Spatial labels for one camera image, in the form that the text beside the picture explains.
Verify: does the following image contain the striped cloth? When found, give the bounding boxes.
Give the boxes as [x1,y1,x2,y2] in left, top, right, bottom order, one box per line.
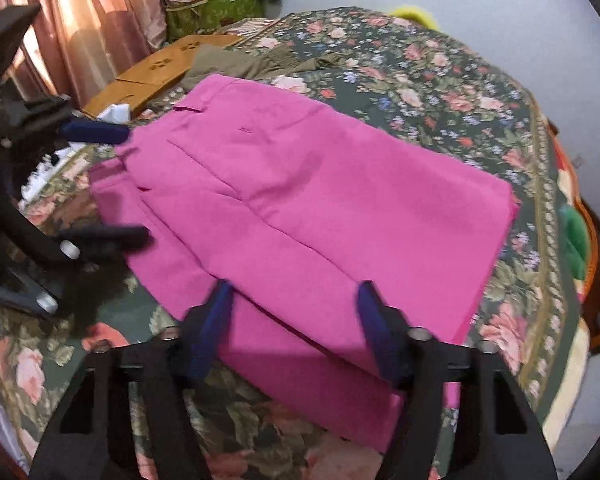
[220,17,276,38]

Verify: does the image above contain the pink pants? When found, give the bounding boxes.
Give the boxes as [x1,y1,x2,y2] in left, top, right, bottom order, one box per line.
[87,74,521,453]

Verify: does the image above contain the olive pants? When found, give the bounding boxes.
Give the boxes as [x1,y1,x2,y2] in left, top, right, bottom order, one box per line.
[177,44,341,93]

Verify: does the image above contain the crumpled white paper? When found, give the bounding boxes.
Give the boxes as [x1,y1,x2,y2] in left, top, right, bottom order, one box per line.
[97,104,131,125]

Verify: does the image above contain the pink curtain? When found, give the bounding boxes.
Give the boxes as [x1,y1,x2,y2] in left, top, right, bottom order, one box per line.
[0,0,168,106]

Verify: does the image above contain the floral blanket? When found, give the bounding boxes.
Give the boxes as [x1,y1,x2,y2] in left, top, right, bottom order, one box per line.
[0,6,588,480]

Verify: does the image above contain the flat cardboard box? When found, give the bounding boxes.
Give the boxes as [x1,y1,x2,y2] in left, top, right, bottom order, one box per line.
[80,34,243,116]

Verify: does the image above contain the yellow foam tube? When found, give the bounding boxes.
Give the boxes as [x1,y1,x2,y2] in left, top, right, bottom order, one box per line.
[390,4,441,28]

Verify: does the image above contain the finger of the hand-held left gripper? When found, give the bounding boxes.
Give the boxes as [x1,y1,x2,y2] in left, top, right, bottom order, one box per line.
[0,185,151,318]
[10,96,132,146]

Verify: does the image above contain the green storage bin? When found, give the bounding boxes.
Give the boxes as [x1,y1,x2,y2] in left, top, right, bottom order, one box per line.
[165,0,266,43]

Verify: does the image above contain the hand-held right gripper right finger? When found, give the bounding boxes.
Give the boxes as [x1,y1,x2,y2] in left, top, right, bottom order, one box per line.
[356,280,561,480]

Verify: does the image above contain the green and orange quilt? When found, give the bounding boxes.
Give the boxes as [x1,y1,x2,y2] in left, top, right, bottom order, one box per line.
[550,135,600,311]

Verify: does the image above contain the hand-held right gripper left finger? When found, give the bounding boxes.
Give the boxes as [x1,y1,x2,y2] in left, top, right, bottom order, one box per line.
[27,280,236,480]

